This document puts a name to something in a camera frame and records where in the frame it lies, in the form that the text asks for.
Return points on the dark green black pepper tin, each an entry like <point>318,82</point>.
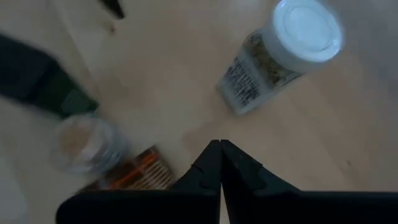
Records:
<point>37,81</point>

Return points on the white lid bagel seasoning jar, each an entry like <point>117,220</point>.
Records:
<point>295,37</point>

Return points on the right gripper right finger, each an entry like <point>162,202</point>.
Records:
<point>264,205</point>

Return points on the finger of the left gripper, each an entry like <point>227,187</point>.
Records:
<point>113,8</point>

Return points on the glass saffron jar cork lid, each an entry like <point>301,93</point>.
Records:
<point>87,143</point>

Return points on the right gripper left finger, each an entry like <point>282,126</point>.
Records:
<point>186,202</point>

